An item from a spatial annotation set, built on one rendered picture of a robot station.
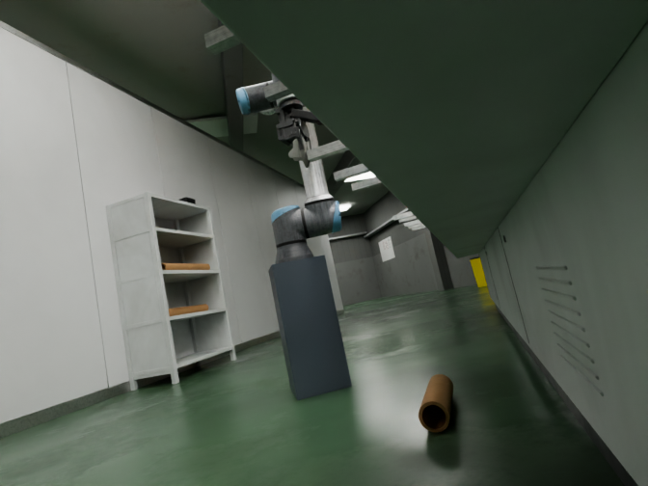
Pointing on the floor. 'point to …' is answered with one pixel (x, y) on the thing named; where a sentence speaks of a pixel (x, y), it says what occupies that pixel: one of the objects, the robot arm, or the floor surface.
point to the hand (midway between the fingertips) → (308, 162)
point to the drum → (478, 271)
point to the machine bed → (588, 266)
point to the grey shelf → (167, 284)
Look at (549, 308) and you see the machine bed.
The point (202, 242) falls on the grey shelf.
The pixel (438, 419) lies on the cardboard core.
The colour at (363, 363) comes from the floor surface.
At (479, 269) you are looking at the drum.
